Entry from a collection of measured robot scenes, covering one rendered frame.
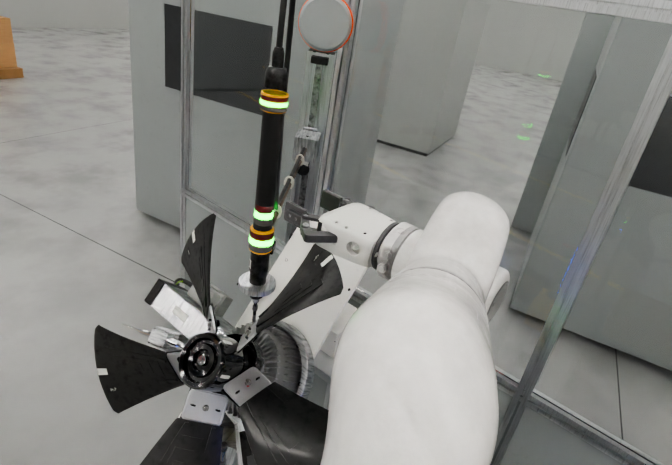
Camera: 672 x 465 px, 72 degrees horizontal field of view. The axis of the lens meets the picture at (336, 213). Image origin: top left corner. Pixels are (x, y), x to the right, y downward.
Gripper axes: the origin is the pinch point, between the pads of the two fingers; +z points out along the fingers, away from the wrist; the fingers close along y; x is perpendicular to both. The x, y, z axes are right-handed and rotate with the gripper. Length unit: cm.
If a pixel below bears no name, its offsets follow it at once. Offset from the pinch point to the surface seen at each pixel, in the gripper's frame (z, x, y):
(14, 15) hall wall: 1332, -145, 401
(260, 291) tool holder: 7.0, -19.8, -2.0
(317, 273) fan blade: 8.2, -24.0, 16.1
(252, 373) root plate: 11.4, -46.6, 2.7
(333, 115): 53, -6, 70
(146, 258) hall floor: 229, -167, 102
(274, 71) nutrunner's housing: 9.2, 19.0, -1.7
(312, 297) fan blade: 4.5, -25.6, 10.6
